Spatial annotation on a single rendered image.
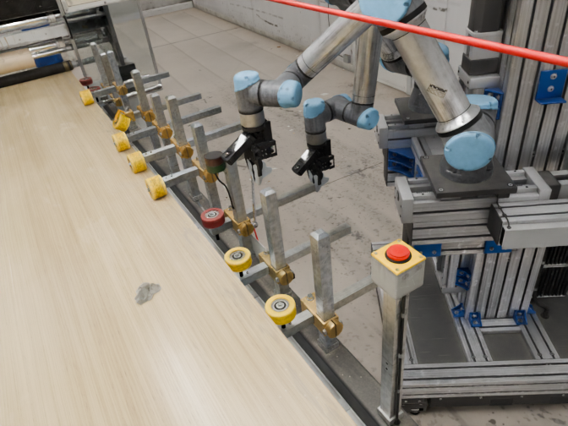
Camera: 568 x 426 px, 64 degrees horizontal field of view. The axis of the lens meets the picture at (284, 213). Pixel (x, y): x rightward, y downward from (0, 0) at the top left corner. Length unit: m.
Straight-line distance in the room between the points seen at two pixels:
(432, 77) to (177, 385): 0.92
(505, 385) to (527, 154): 0.86
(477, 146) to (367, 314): 1.37
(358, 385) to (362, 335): 1.02
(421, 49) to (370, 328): 1.51
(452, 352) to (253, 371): 1.10
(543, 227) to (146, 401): 1.11
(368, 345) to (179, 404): 1.33
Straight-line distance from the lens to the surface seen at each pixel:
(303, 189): 1.72
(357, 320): 2.37
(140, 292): 1.34
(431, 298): 2.20
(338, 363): 1.34
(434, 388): 1.92
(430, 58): 1.17
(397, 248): 0.86
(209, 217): 1.57
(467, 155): 1.23
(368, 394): 1.29
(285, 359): 1.11
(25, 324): 1.45
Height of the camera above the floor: 1.78
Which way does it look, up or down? 35 degrees down
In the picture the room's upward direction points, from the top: 7 degrees counter-clockwise
